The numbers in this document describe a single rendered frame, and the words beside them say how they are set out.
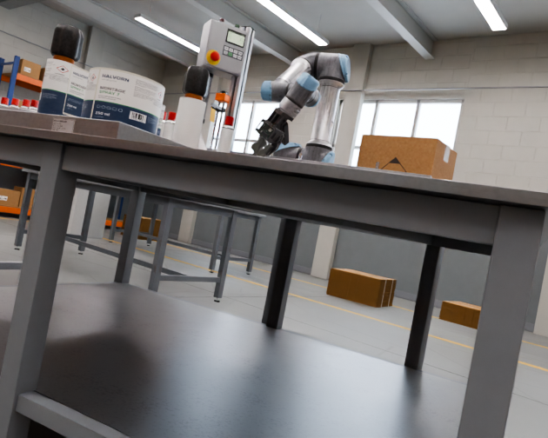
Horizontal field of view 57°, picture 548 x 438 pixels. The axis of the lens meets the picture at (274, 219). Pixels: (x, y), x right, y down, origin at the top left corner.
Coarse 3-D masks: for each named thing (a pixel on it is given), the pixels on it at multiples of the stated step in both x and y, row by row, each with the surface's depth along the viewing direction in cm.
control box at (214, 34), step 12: (204, 24) 207; (216, 24) 201; (204, 36) 204; (216, 36) 201; (204, 48) 202; (216, 48) 202; (240, 48) 207; (204, 60) 201; (228, 60) 205; (216, 72) 208; (228, 72) 206; (240, 72) 208
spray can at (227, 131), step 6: (228, 120) 191; (222, 126) 192; (228, 126) 191; (222, 132) 191; (228, 132) 191; (222, 138) 191; (228, 138) 191; (222, 144) 191; (228, 144) 191; (222, 150) 191; (228, 150) 192
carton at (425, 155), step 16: (368, 144) 193; (384, 144) 189; (400, 144) 185; (416, 144) 182; (432, 144) 178; (368, 160) 192; (384, 160) 188; (400, 160) 184; (416, 160) 181; (432, 160) 177; (448, 160) 189; (432, 176) 178; (448, 176) 192
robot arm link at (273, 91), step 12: (300, 60) 213; (312, 60) 215; (288, 72) 199; (300, 72) 205; (312, 72) 217; (264, 84) 188; (276, 84) 187; (288, 84) 186; (264, 96) 189; (276, 96) 188
